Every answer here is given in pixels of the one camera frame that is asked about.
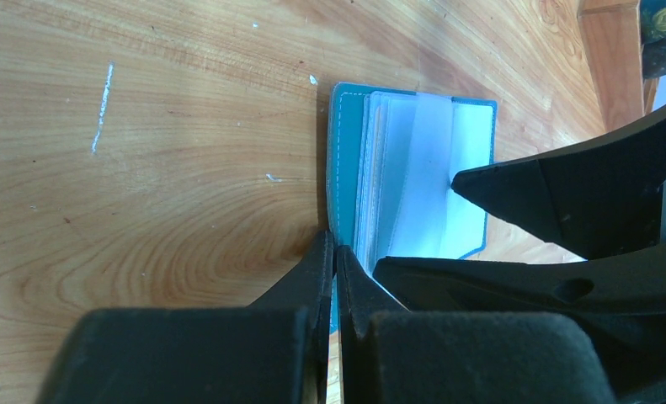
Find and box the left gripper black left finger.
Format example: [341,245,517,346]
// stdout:
[37,231,334,403]

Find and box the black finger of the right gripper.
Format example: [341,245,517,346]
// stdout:
[451,105,666,259]

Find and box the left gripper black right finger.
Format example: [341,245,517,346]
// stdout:
[335,245,666,403]

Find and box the blue leather card holder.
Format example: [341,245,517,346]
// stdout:
[327,82,498,263]

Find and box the wooden compartment organizer box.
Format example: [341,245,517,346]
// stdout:
[578,0,659,132]

